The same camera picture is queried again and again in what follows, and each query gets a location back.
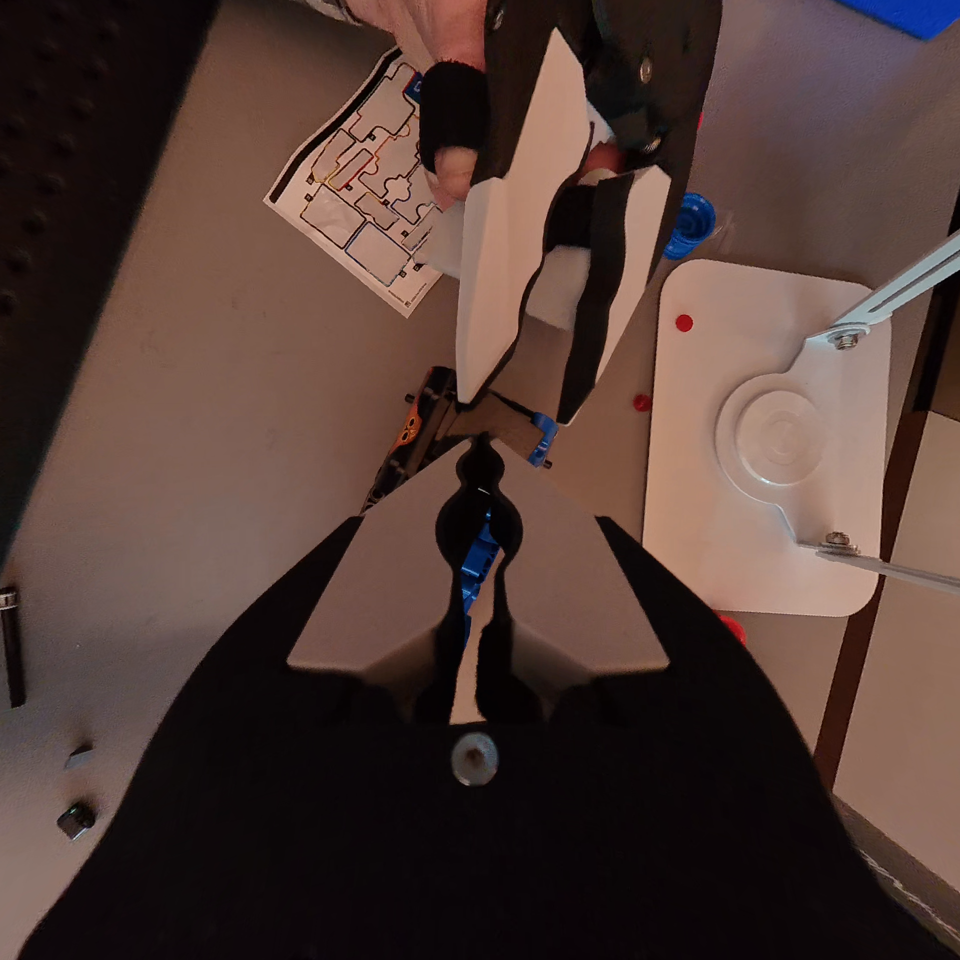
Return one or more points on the white sticker sheet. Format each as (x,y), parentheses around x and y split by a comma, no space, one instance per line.
(353,195)

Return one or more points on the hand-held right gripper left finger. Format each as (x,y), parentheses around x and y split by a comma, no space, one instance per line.
(368,600)

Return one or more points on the blue wheel hub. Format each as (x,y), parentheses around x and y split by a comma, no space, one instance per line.
(690,225)

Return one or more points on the dark perforated panel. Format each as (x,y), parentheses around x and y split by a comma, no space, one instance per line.
(75,180)

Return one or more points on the person's left hand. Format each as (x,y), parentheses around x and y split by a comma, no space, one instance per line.
(435,30)

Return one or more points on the grey desk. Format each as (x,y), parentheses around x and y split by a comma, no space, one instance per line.
(225,525)

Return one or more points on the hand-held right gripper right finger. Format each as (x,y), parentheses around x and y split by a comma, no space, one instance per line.
(593,600)

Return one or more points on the blue storage bin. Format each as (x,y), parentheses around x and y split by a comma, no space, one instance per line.
(915,12)

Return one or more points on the blue black brick truck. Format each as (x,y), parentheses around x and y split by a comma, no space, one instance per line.
(428,435)

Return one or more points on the large red wheel hub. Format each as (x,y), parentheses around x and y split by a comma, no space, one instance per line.
(732,627)

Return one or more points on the scattered small brick pieces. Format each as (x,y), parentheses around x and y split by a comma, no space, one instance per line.
(75,818)

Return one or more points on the dark axle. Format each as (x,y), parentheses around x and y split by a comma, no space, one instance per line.
(12,645)

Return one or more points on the white book stand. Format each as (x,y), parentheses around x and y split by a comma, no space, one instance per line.
(705,495)

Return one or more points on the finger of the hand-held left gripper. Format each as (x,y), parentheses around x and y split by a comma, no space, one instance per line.
(510,255)
(630,255)

